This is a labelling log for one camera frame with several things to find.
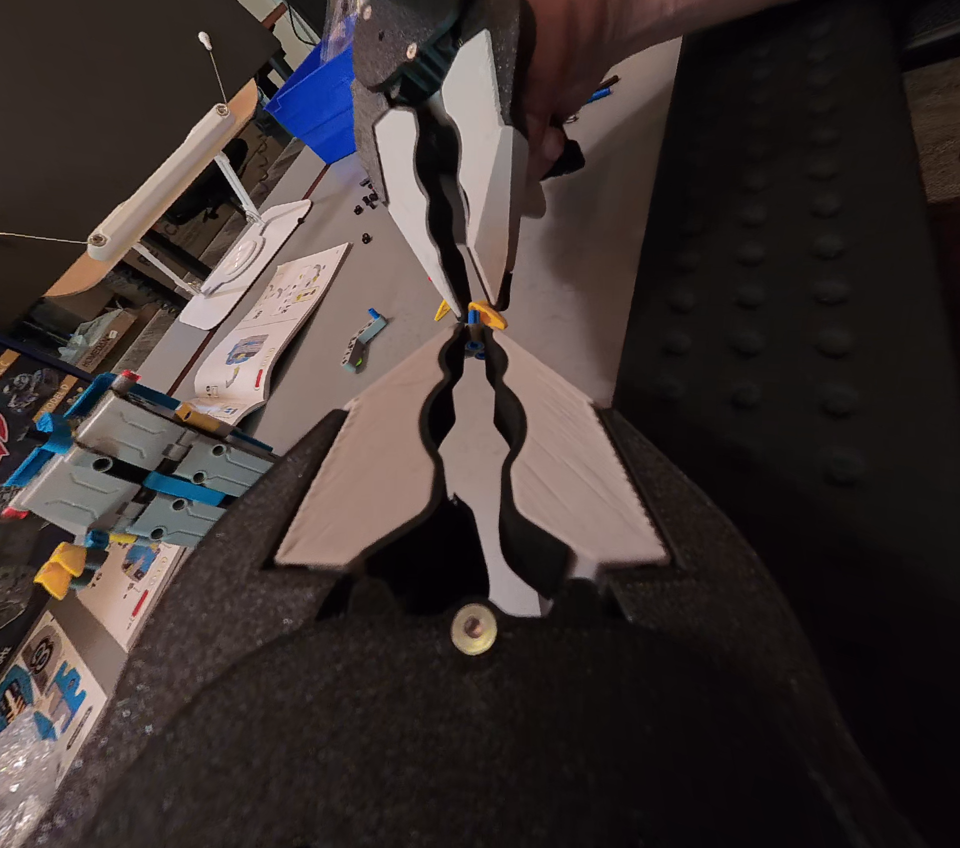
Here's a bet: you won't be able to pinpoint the black board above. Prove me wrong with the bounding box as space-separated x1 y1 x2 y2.
0 0 282 331

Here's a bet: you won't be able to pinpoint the blue sticker sheet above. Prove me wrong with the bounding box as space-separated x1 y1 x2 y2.
0 608 110 789

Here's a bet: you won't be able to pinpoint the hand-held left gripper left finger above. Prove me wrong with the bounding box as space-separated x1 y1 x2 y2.
273 325 489 597

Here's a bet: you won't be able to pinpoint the pile of small brick pieces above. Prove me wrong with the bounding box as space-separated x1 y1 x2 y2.
352 68 624 249

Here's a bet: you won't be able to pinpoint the blue plastic bin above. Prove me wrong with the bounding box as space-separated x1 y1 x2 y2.
264 38 360 165

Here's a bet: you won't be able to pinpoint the open instruction booklet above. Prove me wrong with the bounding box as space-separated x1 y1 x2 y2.
191 242 352 425

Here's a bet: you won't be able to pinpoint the small printed paper sheet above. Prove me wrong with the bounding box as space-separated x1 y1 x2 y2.
75 536 189 652

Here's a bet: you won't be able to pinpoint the person's right hand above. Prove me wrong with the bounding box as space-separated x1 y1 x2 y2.
517 0 625 179

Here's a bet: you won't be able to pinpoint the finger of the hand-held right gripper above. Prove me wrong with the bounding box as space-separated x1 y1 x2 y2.
438 29 530 309
372 105 466 322

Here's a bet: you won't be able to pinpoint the clear bags in bin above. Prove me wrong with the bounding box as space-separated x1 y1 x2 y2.
322 0 361 57

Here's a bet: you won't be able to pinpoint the grey angled beam piece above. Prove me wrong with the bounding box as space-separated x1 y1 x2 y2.
341 315 390 375

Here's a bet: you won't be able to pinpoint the black perforated foam mat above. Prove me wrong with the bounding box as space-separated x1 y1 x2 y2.
611 0 960 848

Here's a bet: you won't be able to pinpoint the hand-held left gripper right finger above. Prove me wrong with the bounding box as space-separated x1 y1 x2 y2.
486 329 670 597

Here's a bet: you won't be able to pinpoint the clear plastic bags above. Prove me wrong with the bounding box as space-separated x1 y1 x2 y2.
0 713 69 848

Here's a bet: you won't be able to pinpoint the blue grey brick robot model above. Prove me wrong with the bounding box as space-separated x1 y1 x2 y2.
0 371 275 597

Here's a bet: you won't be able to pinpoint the grey desk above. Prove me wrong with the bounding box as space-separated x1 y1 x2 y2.
45 34 684 714

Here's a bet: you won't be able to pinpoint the white folding book stand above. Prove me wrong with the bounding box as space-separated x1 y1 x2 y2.
0 30 312 331

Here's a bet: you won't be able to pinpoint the dark blue robot kit box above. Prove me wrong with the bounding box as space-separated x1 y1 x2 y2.
0 338 114 646

